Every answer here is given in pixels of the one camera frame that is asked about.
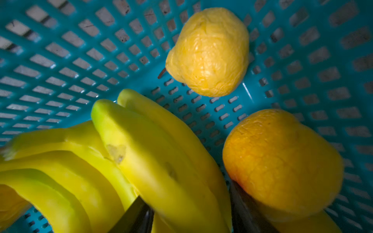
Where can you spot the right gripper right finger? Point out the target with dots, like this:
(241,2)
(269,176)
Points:
(246,217)

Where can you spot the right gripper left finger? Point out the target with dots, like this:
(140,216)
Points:
(137,219)

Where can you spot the yellow banana bunch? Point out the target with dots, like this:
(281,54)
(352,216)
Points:
(84,178)

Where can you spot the yellow orange fruit top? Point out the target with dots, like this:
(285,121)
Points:
(289,170)

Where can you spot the yellow lemon right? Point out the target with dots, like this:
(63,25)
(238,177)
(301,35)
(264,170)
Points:
(211,55)

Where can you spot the teal plastic basket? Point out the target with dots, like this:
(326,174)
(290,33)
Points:
(313,59)

